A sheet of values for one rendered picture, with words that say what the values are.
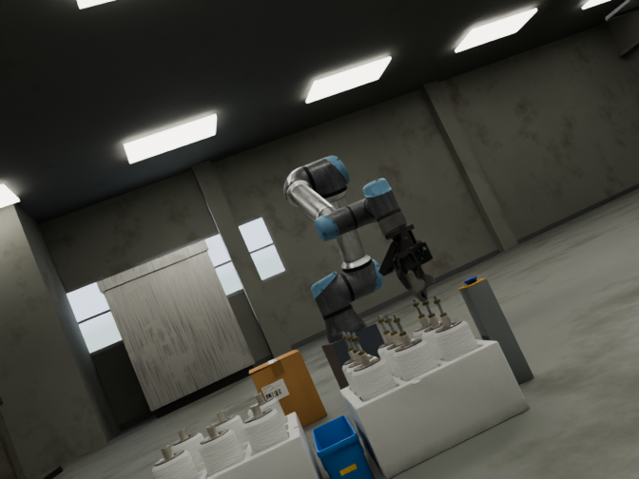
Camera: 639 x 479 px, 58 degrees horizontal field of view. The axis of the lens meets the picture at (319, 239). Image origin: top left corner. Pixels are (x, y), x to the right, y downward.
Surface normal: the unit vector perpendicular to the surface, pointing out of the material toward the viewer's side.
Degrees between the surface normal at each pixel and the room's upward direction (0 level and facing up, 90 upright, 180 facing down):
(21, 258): 90
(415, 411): 90
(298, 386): 90
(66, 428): 90
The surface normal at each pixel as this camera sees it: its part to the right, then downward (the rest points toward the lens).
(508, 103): 0.21, -0.21
